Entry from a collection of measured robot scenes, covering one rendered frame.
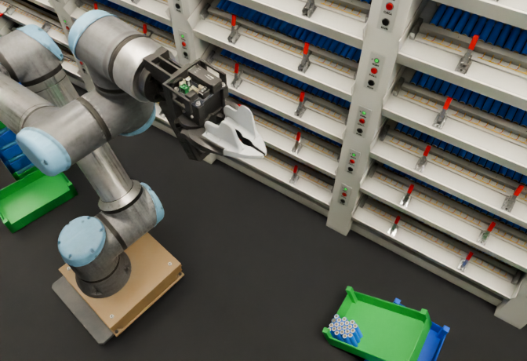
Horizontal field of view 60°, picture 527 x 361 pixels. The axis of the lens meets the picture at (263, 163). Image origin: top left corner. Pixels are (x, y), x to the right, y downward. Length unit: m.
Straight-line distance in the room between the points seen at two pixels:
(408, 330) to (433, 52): 0.93
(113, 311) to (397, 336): 0.96
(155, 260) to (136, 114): 0.96
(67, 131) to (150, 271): 0.99
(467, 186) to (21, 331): 1.60
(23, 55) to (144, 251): 0.81
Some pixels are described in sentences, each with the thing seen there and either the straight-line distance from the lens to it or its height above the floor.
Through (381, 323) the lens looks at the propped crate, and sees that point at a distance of 1.73.
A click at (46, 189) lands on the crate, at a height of 0.00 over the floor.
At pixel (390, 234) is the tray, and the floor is 0.16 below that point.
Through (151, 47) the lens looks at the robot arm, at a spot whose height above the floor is 1.25.
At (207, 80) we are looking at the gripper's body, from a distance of 0.63.
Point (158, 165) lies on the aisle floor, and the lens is 2.18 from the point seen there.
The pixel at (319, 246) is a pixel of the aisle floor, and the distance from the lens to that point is 1.90.
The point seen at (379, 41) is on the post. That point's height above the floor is 0.94.
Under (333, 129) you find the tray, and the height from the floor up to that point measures 0.55.
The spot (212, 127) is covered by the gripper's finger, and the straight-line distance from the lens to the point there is 0.63.
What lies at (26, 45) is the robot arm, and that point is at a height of 0.94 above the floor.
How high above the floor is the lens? 1.65
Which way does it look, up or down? 51 degrees down
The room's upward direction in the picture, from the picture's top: straight up
